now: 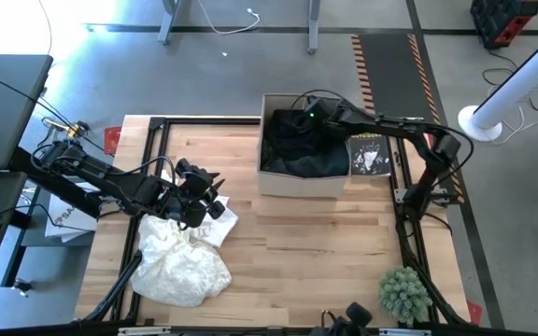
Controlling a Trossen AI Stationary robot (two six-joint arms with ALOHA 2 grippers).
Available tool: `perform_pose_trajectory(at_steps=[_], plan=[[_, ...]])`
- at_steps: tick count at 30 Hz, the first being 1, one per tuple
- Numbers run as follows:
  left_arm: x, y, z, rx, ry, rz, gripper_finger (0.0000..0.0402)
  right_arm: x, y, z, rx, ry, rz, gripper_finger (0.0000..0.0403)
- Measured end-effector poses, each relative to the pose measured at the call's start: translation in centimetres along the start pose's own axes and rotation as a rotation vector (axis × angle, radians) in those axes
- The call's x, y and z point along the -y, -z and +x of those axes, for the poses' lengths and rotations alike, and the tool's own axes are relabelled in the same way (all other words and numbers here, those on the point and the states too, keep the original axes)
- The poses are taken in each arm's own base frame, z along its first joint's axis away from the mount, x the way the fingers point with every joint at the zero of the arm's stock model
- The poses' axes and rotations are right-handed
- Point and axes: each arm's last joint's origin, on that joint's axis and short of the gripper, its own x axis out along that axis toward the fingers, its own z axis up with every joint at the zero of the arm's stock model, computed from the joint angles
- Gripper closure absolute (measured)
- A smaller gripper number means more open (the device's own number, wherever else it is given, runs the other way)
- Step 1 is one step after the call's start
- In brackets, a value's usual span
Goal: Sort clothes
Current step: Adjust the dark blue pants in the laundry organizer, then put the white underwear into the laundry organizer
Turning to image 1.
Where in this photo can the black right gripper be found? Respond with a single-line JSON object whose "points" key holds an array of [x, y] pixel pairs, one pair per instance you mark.
{"points": [[322, 109]]}

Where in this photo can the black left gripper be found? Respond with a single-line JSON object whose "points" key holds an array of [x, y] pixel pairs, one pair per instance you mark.
{"points": [[189, 196]]}

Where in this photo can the cardboard box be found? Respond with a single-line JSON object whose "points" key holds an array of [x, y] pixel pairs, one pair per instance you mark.
{"points": [[297, 186]]}

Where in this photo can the white lace garment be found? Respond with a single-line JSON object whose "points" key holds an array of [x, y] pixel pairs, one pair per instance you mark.
{"points": [[175, 270]]}

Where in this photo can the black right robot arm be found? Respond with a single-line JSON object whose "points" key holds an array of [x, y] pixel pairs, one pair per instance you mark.
{"points": [[390, 123]]}

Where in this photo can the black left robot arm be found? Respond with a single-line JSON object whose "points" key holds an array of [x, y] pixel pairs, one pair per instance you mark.
{"points": [[110, 179]]}

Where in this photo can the black paperback book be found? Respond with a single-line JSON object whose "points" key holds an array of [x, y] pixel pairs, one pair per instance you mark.
{"points": [[369, 156]]}

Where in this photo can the black hazard-striped floor mat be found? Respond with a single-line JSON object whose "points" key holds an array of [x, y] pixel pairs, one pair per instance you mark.
{"points": [[390, 70]]}

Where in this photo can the grey desk leg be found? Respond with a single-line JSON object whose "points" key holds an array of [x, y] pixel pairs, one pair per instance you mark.
{"points": [[168, 23], [314, 25]]}

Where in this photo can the red table clamp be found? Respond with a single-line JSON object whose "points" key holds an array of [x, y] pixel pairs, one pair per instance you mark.
{"points": [[474, 312], [112, 139]]}

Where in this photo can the white printed paper bag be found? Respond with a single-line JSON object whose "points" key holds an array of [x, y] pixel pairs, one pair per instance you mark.
{"points": [[70, 226]]}

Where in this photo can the black round device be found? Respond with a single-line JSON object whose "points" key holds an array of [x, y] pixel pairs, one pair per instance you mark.
{"points": [[358, 315]]}

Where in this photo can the white tower fan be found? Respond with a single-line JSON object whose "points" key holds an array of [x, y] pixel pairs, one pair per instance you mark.
{"points": [[516, 84]]}

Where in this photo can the black and red crate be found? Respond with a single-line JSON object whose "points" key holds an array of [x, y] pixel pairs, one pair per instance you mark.
{"points": [[502, 21]]}

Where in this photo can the small green artificial plant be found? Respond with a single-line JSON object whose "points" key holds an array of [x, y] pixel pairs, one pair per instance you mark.
{"points": [[404, 294]]}

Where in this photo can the black caster foot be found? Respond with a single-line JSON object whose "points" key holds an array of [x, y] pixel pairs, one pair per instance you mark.
{"points": [[22, 287]]}

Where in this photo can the black aluminium table frame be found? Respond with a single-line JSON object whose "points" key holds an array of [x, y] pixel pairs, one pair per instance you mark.
{"points": [[157, 123]]}

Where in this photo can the black frame rail with brackets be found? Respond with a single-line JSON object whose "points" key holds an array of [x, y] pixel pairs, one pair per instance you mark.
{"points": [[203, 332]]}

